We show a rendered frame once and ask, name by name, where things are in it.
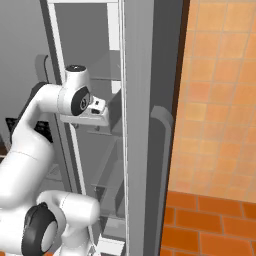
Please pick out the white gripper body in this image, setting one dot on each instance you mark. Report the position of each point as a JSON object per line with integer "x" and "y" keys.
{"x": 87, "y": 118}

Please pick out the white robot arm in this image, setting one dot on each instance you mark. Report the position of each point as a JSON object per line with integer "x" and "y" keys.
{"x": 30, "y": 160}

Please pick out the grey closed fridge door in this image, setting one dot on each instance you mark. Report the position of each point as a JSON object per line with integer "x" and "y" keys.
{"x": 18, "y": 43}

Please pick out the black rectangular panel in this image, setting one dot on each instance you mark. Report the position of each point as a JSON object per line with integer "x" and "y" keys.
{"x": 42, "y": 128}

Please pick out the grey open fridge door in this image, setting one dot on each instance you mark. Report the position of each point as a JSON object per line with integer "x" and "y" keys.
{"x": 138, "y": 100}

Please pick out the grey fridge door shelf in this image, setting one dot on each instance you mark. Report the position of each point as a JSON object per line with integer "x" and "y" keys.
{"x": 111, "y": 193}
{"x": 108, "y": 68}
{"x": 115, "y": 115}

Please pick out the grey fridge cabinet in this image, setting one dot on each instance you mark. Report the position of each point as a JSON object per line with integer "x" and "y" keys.
{"x": 83, "y": 40}

